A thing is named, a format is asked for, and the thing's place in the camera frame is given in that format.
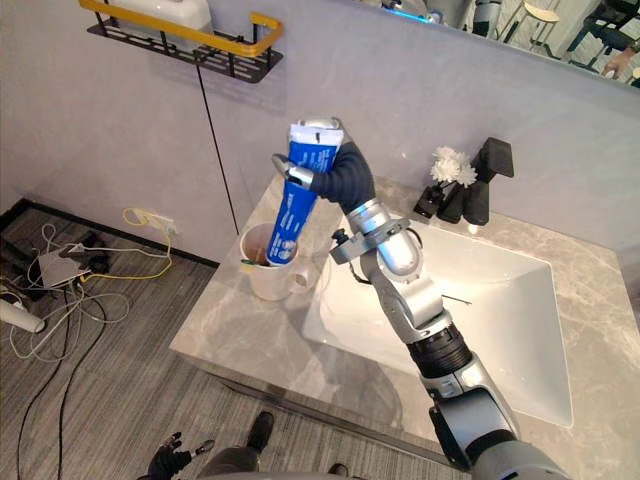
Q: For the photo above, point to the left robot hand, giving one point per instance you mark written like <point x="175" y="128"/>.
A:
<point x="169" y="459"/>

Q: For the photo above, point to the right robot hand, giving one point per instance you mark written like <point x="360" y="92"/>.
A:
<point x="352" y="175"/>

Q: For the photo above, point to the blue toothpaste tube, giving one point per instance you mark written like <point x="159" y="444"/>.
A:
<point x="292" y="210"/>

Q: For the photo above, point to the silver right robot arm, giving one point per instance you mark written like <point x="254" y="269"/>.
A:
<point x="425" y="310"/>

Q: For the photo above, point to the grey robot leg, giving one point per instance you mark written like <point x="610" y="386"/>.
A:
<point x="230" y="462"/>

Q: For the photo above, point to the small black vase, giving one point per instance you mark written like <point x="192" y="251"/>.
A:
<point x="428" y="200"/>

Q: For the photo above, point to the translucent grey cup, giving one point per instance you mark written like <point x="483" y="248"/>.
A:
<point x="317" y="247"/>

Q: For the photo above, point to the white flower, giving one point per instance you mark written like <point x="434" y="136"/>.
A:
<point x="452" y="165"/>

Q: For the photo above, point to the black faucet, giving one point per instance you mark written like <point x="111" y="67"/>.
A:
<point x="480" y="195"/>

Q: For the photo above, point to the green toothbrush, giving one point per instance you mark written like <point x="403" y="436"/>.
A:
<point x="247" y="260"/>

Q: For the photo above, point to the white mug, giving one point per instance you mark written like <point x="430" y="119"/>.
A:
<point x="270" y="282"/>

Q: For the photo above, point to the dark right robot foot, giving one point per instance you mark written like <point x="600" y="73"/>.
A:
<point x="338" y="470"/>

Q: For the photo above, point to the white handheld device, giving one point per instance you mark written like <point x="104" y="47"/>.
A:
<point x="20" y="315"/>

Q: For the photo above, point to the white sink basin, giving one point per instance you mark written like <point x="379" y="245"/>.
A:
<point x="505" y="320"/>

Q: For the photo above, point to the grey box on floor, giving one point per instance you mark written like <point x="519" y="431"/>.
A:
<point x="60" y="265"/>

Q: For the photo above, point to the white container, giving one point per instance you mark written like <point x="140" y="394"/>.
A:
<point x="160" y="12"/>

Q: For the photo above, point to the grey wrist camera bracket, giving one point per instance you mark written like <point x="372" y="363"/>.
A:
<point x="352" y="247"/>

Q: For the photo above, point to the white wall socket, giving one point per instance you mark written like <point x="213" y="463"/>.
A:
<point x="162" y="223"/>

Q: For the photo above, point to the black shelf with yellow rail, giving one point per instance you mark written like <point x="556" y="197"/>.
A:
<point x="200" y="47"/>

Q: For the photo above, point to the wall mirror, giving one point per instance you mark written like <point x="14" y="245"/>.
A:
<point x="525" y="25"/>

